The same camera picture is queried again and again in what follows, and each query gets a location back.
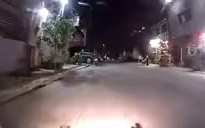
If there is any dark parked car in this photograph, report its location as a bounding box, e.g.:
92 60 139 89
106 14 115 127
73 48 99 65

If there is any building with red front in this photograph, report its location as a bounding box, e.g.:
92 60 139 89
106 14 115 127
68 26 88 58

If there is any grey asphalt road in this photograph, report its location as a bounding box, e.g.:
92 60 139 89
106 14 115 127
0 60 205 128

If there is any person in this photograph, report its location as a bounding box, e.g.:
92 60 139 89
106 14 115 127
143 54 151 66

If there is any green leafy tree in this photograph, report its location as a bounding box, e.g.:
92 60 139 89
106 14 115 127
39 13 78 73

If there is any street lamp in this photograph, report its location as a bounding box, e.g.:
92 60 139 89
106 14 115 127
37 6 51 23

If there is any raised concrete pavement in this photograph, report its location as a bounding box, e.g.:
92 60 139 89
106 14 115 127
0 63 91 108

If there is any grey building with window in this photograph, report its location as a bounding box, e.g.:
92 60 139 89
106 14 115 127
163 0 205 72

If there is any grey wall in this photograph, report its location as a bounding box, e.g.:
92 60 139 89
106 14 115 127
0 0 44 76

